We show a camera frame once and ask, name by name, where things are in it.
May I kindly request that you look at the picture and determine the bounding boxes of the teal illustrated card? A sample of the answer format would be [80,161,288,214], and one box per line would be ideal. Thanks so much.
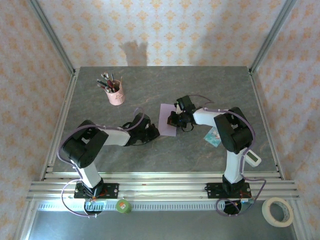
[203,126,221,147]

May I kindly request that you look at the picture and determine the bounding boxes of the white digital timer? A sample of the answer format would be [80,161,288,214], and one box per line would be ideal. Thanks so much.
[243,149,262,168]

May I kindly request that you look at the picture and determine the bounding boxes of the pink pen cup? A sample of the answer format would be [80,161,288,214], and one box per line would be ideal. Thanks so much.
[107,79,126,106]

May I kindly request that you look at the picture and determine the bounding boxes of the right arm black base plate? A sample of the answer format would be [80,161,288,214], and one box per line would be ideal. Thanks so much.
[205,182,252,200]

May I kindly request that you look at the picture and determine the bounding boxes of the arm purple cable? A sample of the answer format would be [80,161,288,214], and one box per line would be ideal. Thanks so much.
[188,94,267,217]
[56,107,146,218]

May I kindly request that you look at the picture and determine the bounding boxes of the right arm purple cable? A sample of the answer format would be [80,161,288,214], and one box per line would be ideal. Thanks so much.
[188,94,267,217]

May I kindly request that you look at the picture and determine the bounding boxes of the aluminium corner post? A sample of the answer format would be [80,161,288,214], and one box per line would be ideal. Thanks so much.
[26,0,77,76]
[248,0,298,76]

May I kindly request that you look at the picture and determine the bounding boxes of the white masking tape roll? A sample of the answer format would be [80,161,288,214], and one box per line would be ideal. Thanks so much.
[261,197,295,228]

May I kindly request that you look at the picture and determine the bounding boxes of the slotted cable duct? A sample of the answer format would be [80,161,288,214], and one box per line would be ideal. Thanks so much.
[37,201,251,211]

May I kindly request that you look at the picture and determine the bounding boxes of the aluminium mounting rail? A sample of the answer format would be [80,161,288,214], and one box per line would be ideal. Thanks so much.
[26,171,300,202]

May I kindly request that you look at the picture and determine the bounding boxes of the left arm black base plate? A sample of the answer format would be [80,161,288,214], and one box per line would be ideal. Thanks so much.
[74,183,120,200]

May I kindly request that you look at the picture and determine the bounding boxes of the aluminium side rail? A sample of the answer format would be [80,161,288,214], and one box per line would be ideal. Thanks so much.
[248,69,286,181]
[39,69,81,181]

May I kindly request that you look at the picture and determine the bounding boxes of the green tape roll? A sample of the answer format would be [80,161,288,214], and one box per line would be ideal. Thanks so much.
[115,198,133,215]

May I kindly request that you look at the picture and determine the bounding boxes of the purple paper sheet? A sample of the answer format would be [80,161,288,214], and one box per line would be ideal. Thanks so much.
[158,103,177,137]

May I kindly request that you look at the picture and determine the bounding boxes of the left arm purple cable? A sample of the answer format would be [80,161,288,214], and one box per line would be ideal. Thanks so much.
[56,107,146,218]

